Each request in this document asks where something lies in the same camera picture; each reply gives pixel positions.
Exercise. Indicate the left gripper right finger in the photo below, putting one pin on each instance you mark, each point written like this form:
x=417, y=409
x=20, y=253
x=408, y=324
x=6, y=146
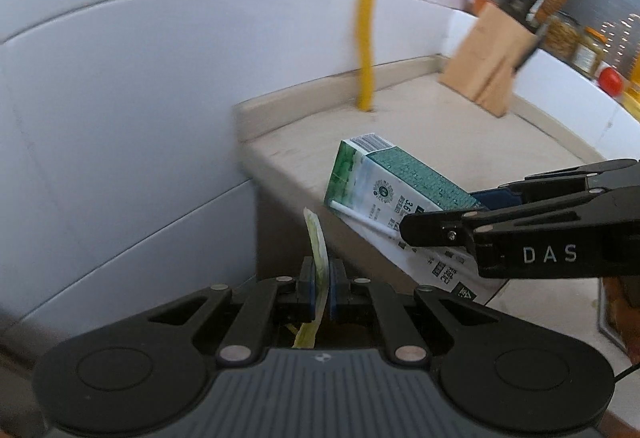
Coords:
x=376, y=307

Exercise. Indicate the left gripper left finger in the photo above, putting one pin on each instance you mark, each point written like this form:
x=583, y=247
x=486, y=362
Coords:
x=270, y=303

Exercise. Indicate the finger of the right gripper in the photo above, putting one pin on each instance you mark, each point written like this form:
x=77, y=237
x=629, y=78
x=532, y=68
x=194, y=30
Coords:
x=601, y=176
x=576, y=216

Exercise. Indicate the green white carton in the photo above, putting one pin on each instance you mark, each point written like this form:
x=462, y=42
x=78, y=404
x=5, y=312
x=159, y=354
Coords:
x=374, y=184

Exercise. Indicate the pale cabbage scrap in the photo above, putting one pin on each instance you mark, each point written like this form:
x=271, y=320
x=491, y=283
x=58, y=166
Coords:
x=306, y=335

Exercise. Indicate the wooden cutting board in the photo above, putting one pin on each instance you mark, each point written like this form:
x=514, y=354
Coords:
x=623, y=317

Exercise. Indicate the yellow dish soap bottle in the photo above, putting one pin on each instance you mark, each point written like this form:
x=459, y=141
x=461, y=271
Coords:
x=631, y=95

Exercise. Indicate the red tomato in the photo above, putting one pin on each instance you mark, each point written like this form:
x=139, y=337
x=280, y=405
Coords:
x=610, y=81

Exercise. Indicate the pickle jar orange lid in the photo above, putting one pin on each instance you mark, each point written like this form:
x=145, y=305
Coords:
x=589, y=52

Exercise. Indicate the pickle jar dark lid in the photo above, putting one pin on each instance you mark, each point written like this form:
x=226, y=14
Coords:
x=562, y=36

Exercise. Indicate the wooden knife block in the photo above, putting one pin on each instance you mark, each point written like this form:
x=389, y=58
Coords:
x=483, y=66

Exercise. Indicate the yellow vertical pipe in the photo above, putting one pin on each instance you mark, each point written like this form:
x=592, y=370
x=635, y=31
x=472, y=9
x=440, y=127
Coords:
x=364, y=42

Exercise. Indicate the wooden handled knife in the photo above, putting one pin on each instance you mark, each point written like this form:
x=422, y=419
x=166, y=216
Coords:
x=546, y=9

